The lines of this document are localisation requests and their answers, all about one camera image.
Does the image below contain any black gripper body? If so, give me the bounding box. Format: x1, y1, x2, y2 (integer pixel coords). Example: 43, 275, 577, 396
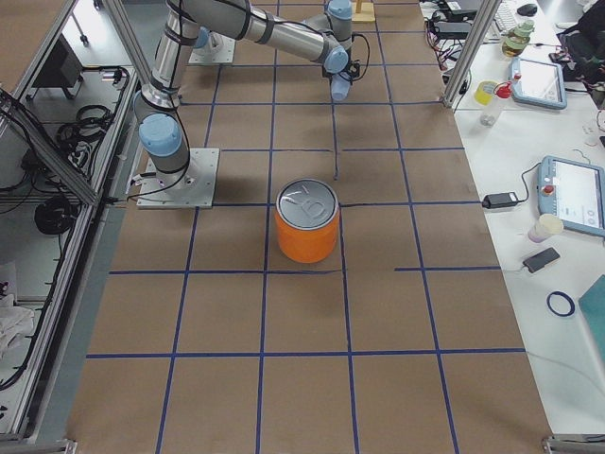
337, 60, 362, 81

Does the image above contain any light blue paper cup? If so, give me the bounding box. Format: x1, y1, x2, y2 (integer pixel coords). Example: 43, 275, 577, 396
330, 74, 352, 101

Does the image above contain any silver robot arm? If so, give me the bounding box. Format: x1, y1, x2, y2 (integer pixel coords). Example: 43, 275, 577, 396
193, 26, 223, 53
133, 1, 354, 204

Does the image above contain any pink paper cup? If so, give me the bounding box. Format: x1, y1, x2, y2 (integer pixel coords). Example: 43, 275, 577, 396
527, 214, 564, 243

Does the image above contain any wooden mug rack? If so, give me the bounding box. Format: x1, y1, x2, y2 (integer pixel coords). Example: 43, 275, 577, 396
352, 0, 375, 24

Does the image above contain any yellow tape roll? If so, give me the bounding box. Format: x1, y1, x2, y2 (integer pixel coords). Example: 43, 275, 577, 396
474, 80, 498, 106

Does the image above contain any small clear plastic bottle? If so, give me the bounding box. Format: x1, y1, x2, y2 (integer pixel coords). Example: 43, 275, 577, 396
479, 96, 503, 127

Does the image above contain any orange cylindrical container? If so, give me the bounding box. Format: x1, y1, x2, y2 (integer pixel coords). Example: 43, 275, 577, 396
275, 179, 339, 264

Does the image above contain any black computer mouse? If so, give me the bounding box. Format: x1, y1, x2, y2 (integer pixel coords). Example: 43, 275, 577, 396
516, 3, 538, 17

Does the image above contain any upper teach pendant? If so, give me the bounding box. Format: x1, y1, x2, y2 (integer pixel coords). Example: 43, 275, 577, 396
510, 57, 567, 110

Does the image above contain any teach pendant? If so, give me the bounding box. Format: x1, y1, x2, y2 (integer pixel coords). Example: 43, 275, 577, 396
510, 57, 567, 110
537, 155, 604, 237

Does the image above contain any black power adapter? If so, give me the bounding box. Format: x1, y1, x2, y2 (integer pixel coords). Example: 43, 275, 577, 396
481, 192, 520, 209

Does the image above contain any lower teach pendant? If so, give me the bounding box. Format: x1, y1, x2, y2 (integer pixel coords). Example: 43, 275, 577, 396
537, 155, 604, 237

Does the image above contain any black smartphone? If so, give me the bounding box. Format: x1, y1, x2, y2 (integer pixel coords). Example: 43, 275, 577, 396
522, 247, 561, 273

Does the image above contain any teal folder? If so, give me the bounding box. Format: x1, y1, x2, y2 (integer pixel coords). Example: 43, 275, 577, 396
579, 274, 605, 359

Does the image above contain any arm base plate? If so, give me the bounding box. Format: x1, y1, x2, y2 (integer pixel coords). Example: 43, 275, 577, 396
189, 32, 235, 66
135, 148, 219, 209

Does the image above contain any aluminium frame post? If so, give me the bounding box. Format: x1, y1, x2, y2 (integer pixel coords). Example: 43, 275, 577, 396
441, 0, 500, 108

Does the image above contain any blue tape ring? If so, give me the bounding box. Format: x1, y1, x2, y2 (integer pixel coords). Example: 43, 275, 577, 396
546, 291, 577, 318

